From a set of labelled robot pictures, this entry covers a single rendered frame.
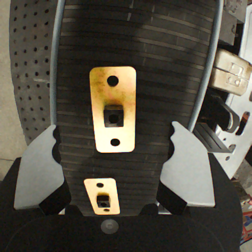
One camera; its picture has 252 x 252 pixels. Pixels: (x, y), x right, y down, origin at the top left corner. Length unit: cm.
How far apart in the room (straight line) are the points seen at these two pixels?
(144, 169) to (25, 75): 62
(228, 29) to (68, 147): 25
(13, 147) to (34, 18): 159
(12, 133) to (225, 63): 187
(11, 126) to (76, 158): 170
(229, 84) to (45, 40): 60
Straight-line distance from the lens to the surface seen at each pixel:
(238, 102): 43
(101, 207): 23
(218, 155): 30
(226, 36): 25
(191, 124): 16
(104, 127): 15
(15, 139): 193
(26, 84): 72
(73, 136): 17
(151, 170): 19
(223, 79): 27
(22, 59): 71
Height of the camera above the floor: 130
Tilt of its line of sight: 62 degrees down
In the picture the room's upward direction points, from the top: 174 degrees clockwise
